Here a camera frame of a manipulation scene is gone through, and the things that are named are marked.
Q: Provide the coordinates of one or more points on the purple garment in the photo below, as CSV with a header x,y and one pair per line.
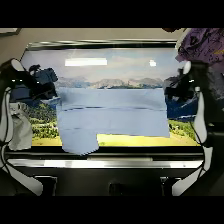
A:
x,y
203,43

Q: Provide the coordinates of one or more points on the silver frame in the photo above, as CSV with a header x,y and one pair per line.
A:
x,y
110,163

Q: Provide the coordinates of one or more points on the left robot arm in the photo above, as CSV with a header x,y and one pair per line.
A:
x,y
6,110

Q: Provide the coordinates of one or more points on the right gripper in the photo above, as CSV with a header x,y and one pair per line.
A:
x,y
176,88

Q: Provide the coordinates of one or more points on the light blue garment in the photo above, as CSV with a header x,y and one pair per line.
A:
x,y
113,116

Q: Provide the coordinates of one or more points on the grey garment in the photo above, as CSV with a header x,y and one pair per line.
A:
x,y
20,128

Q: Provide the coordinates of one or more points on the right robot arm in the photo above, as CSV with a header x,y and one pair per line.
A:
x,y
200,113

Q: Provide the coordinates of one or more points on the dark blue garment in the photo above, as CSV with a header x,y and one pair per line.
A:
x,y
46,76

